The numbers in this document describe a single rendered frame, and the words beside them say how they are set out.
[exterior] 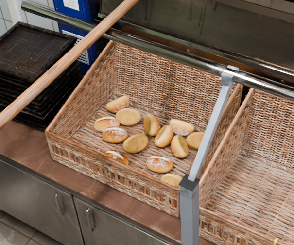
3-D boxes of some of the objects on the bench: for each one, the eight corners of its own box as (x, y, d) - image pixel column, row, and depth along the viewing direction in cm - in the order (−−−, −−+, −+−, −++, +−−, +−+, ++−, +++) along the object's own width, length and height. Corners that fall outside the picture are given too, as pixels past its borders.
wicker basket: (246, 136, 207) (251, 80, 187) (402, 194, 183) (426, 137, 164) (184, 232, 178) (182, 177, 159) (359, 314, 155) (382, 262, 136)
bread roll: (151, 148, 202) (147, 131, 201) (126, 157, 199) (121, 140, 198) (147, 146, 207) (143, 130, 206) (123, 155, 205) (117, 138, 204)
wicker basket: (121, 84, 233) (114, 30, 213) (243, 130, 209) (248, 74, 190) (48, 160, 204) (33, 106, 185) (181, 222, 181) (179, 167, 162)
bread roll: (139, 127, 210) (140, 109, 209) (114, 125, 211) (114, 108, 211) (142, 125, 215) (142, 108, 215) (117, 124, 217) (117, 107, 216)
